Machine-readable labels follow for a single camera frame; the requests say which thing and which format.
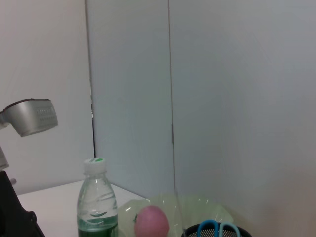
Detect blue scissors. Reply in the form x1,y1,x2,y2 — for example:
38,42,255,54
197,219,240,237

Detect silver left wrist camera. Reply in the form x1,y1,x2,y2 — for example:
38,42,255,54
0,98,59,138

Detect green glass fruit plate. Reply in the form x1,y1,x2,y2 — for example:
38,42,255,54
117,194,235,237

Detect clear water bottle green label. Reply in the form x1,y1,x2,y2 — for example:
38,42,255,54
77,157,119,237

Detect pink peach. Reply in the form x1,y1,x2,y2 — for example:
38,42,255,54
134,205,170,237

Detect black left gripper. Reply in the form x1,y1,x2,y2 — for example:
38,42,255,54
0,170,47,237

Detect black mesh pen holder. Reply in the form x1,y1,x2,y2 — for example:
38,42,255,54
181,223,253,237

